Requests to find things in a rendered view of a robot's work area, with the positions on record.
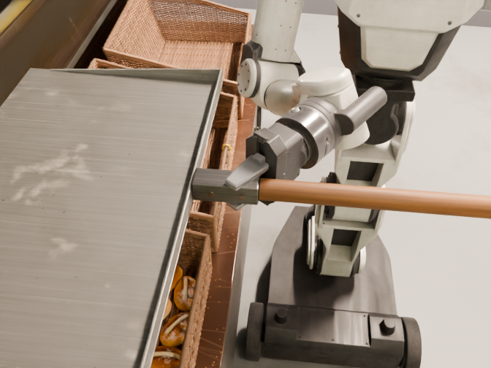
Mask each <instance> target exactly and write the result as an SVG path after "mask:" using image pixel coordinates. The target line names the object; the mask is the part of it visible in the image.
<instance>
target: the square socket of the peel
mask: <svg viewBox="0 0 491 368"><path fill-rule="evenodd" d="M233 172H234V171H232V170H223V169H204V168H196V169H195V171H194V176H193V180H192V183H191V187H192V194H193V199H194V200H201V201H210V202H227V203H236V204H253V205H258V203H259V198H258V195H259V184H260V179H261V175H260V176H259V177H258V178H256V179H254V180H252V181H251V182H250V183H248V184H247V185H244V186H243V187H242V188H240V189H239V190H237V191H235V190H233V189H232V188H230V187H229V186H228V185H226V184H225V179H227V178H228V176H230V175H231V173H233Z"/></svg>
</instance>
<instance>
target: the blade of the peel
mask: <svg viewBox="0 0 491 368"><path fill-rule="evenodd" d="M222 84H223V72H222V68H201V69H33V68H30V69H29V70H28V71H27V73H26V74H25V76H24V77H23V78H22V80H21V81H20V82H19V83H18V85H17V86H16V87H15V89H14V90H13V91H12V93H11V94H10V95H9V96H8V97H7V99H6V100H5V102H4V103H3V104H2V105H1V106H0V368H151V364H152V360H153V355H154V352H155V349H156V343H157V340H158V337H159V332H160V328H161V323H162V320H163V317H164V311H165V309H166V306H167V300H168V297H169V294H170V289H171V285H172V280H173V277H174V274H175V268H176V265H177V262H178V257H179V254H180V249H181V245H182V242H183V237H184V234H185V230H186V225H187V222H188V219H189V213H190V210H191V205H192V202H193V194H192V187H191V183H192V180H193V176H194V171H195V169H196V168H201V167H202V162H203V158H204V155H205V150H206V147H207V144H208V139H209V136H210V130H211V127H212V124H213V119H214V115H215V112H216V107H217V104H218V98H219V96H220V92H221V87H222Z"/></svg>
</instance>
